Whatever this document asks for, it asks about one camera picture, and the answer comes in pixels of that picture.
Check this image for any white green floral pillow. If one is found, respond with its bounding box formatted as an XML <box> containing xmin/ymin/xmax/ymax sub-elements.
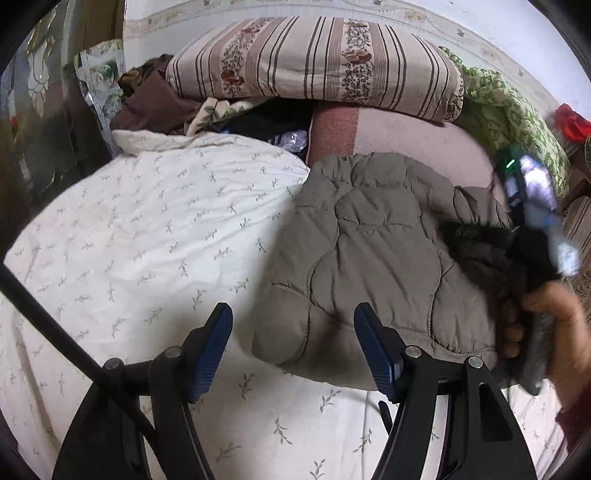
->
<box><xmin>183</xmin><ymin>97</ymin><xmax>266</xmax><ymax>137</ymax></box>

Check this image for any brown garment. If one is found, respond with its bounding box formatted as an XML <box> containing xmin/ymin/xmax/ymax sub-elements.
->
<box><xmin>110</xmin><ymin>54</ymin><xmax>201</xmax><ymax>135</ymax></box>

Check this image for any green white patterned blanket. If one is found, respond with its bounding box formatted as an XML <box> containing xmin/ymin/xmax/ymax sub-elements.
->
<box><xmin>442</xmin><ymin>47</ymin><xmax>570</xmax><ymax>198</ymax></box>

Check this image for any wooden glass wardrobe door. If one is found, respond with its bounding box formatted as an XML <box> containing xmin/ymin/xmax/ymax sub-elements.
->
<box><xmin>0</xmin><ymin>0</ymin><xmax>126</xmax><ymax>222</ymax></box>

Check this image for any red cloth item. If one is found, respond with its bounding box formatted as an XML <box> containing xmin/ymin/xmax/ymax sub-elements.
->
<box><xmin>554</xmin><ymin>104</ymin><xmax>591</xmax><ymax>144</ymax></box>

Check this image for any olive quilted hooded jacket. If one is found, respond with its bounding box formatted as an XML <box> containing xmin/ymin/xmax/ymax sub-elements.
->
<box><xmin>250</xmin><ymin>153</ymin><xmax>558</xmax><ymax>394</ymax></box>

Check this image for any white leaf-print duvet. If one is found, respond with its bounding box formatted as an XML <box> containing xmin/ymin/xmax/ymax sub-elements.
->
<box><xmin>0</xmin><ymin>128</ymin><xmax>569</xmax><ymax>480</ymax></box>

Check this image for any striped floral side cushion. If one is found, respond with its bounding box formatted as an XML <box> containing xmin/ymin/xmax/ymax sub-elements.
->
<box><xmin>564</xmin><ymin>196</ymin><xmax>591</xmax><ymax>323</ymax></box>

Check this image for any person's right hand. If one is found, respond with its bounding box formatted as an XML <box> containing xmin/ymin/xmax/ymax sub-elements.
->
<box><xmin>501</xmin><ymin>282</ymin><xmax>590</xmax><ymax>408</ymax></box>

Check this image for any striped floral folded quilt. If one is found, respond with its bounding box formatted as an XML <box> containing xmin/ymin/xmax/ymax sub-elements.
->
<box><xmin>166</xmin><ymin>16</ymin><xmax>464</xmax><ymax>122</ymax></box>

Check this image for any pink bed sheet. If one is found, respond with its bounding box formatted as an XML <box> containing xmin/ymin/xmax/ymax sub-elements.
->
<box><xmin>305</xmin><ymin>102</ymin><xmax>493</xmax><ymax>187</ymax></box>

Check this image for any black pole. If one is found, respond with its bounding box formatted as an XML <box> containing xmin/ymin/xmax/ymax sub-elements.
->
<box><xmin>1</xmin><ymin>266</ymin><xmax>156</xmax><ymax>479</ymax></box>

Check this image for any floral plastic bag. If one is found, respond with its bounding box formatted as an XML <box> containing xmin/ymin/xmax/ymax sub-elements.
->
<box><xmin>73</xmin><ymin>39</ymin><xmax>124</xmax><ymax>157</ymax></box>

